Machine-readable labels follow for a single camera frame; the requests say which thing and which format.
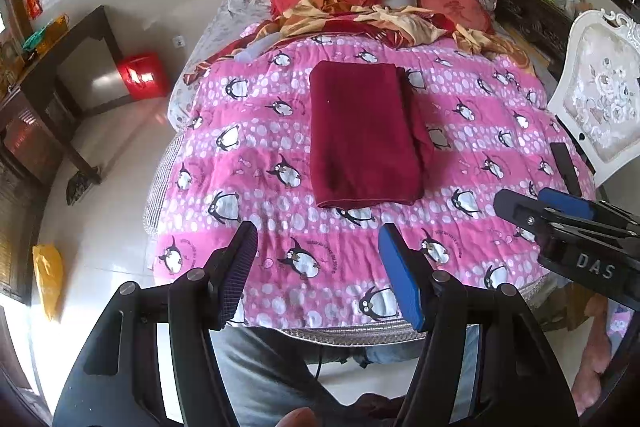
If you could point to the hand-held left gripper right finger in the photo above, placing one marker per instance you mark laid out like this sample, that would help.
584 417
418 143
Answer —
400 279

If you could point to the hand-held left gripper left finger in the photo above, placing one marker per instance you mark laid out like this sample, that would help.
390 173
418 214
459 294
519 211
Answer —
235 277

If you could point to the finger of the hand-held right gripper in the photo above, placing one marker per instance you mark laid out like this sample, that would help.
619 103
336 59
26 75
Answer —
565 202
515 204

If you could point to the maroon garment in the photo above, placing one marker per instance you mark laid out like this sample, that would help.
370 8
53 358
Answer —
360 132

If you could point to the person's right forearm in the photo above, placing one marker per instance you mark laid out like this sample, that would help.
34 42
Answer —
595 352

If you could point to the person's left hand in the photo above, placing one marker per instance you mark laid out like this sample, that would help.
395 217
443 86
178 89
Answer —
296 418

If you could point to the black remote control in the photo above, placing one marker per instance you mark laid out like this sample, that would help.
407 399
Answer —
565 167

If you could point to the white floral upholstered chair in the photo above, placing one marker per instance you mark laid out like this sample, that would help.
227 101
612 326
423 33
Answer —
600 107

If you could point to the person's jeans legs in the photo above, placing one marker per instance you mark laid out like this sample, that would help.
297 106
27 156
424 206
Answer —
270 377

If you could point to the pink penguin print blanket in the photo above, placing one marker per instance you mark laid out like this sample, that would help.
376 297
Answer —
250 147

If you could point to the dark shoes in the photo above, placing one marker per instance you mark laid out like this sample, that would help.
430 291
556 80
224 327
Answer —
77 188

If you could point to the dark carved wooden cabinet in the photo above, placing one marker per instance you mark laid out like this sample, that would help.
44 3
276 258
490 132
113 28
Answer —
530 22

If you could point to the yellow plastic bag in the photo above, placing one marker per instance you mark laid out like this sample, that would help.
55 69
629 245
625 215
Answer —
47 282

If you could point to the small red heart pillow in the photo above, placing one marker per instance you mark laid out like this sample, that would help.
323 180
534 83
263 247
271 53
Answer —
452 4

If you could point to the red and gold quilt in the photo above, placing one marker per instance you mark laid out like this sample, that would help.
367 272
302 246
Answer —
400 24

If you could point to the red plastic stool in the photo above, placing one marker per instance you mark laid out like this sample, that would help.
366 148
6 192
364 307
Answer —
142 74

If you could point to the floral bed sheet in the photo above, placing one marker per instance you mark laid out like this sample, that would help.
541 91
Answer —
200 52

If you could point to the dark wooden side cabinet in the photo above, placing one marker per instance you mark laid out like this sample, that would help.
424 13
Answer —
22 187

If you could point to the dark wooden desk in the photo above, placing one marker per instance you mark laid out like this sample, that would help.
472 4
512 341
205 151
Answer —
75 57

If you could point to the yellow bag on desk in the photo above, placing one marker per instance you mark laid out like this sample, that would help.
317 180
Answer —
52 32

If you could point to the green cloth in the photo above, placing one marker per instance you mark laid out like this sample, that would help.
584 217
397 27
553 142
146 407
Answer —
34 40

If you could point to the white wall socket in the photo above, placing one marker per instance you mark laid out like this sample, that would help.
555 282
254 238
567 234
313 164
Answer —
178 41

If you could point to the red paper wall sign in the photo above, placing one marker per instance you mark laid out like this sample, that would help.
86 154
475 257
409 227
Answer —
34 3

